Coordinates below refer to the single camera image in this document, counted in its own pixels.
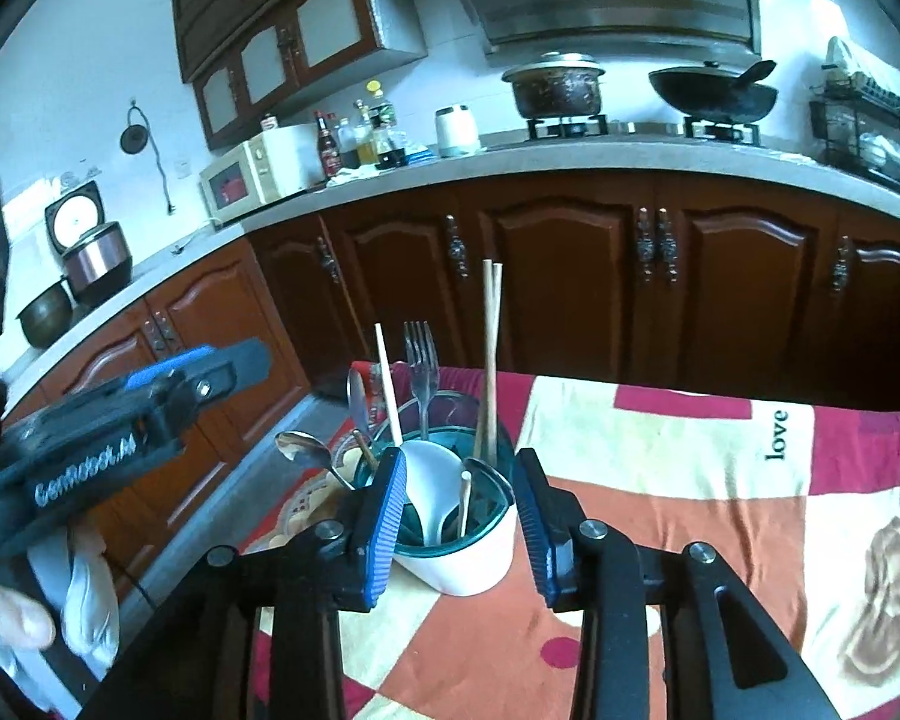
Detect printed blanket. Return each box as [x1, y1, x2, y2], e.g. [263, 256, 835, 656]
[240, 360, 900, 720]

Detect dark cooking pot with lid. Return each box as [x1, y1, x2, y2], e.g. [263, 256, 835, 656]
[501, 52, 608, 121]

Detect person's left hand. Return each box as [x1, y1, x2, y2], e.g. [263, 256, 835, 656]
[0, 525, 122, 691]

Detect white jar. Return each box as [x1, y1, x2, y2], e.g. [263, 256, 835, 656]
[435, 103, 483, 159]

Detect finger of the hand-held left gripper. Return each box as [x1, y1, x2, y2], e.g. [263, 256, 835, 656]
[120, 337, 272, 400]

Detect yellow oil bottle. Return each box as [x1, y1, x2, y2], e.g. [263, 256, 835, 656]
[366, 79, 399, 167]

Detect brown kitchen cabinets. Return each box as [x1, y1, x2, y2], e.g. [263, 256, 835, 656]
[171, 0, 429, 152]
[0, 169, 900, 616]

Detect black wok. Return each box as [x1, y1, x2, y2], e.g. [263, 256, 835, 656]
[649, 58, 781, 125]

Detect brown upper kitchen cabinets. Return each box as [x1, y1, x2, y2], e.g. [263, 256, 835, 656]
[171, 0, 429, 152]

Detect white microwave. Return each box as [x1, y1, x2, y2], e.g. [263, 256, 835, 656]
[199, 124, 328, 227]

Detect metal fork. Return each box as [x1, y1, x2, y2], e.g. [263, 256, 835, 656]
[403, 321, 440, 440]

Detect metal spoon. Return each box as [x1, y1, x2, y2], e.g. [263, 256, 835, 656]
[274, 430, 358, 493]
[345, 367, 369, 451]

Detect black dish rack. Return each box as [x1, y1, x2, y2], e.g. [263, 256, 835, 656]
[808, 36, 900, 193]

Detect single white chopstick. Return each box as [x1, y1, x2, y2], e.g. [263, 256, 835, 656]
[375, 324, 404, 448]

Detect grey kitchen countertop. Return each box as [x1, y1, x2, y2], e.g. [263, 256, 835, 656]
[0, 136, 900, 391]

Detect dark metal bowl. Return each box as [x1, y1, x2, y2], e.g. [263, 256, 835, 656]
[16, 277, 77, 350]

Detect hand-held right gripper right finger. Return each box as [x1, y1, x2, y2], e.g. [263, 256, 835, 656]
[513, 448, 833, 720]

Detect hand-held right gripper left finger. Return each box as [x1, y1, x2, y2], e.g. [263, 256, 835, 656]
[82, 446, 410, 720]

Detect rice cooker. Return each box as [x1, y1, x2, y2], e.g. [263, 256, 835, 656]
[45, 180, 134, 305]

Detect dark sauce bottle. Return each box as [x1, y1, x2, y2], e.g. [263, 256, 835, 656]
[315, 111, 344, 179]

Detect gas stove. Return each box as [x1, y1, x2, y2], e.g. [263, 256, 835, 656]
[525, 114, 763, 148]

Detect white plastic spoon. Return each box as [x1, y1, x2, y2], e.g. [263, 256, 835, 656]
[397, 439, 470, 545]

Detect brown lower kitchen cabinets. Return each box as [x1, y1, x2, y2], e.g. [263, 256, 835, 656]
[0, 169, 900, 616]

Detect teal and white utensil cup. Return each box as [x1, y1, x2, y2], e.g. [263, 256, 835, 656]
[351, 388, 519, 598]

